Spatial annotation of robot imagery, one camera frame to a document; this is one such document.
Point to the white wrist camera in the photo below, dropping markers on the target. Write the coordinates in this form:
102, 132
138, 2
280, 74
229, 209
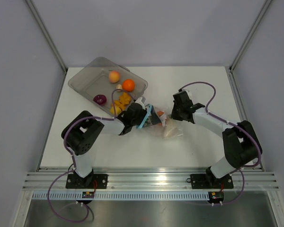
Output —
141, 101
187, 91

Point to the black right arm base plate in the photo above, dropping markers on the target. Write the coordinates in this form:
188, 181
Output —
200, 181

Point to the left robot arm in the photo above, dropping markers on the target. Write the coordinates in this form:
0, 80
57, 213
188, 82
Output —
80, 135

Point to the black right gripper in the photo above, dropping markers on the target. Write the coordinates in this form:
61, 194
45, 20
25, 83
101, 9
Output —
173, 115

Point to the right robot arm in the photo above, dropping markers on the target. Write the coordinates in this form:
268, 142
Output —
240, 142

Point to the white slotted cable duct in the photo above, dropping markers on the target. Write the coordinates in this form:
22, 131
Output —
121, 196

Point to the clear zip top bag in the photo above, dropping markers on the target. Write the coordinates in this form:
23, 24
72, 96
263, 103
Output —
157, 130

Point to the aluminium frame rail right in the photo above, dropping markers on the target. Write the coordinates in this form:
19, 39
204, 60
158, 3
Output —
236, 94

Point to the fake fried chicken piece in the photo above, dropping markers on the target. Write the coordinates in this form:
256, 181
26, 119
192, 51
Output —
123, 101

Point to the orange fake orange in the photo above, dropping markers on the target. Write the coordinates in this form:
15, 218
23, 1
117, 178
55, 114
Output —
128, 85

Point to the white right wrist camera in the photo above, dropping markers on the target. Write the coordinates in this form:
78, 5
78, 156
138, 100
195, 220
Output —
187, 91

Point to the white fake radish with leaves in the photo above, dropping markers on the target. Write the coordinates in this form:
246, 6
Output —
171, 128

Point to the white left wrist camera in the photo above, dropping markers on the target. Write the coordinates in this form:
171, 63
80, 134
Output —
141, 101

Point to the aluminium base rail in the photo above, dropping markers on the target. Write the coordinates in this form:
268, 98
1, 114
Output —
150, 179

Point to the orange fake pumpkin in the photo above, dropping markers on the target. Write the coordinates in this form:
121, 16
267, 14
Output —
160, 113

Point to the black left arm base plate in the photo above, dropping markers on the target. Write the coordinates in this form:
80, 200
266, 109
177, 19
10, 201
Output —
98, 181

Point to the purple fake onion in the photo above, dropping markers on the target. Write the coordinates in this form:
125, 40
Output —
100, 99

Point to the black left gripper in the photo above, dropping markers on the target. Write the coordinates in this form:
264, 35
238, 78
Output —
152, 119

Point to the fake peach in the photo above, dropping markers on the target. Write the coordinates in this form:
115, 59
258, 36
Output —
114, 76

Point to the beige fake garlic bulb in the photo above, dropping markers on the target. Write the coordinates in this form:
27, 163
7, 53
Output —
119, 88

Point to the smoky clear plastic bin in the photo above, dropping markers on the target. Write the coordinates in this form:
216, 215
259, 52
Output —
93, 80

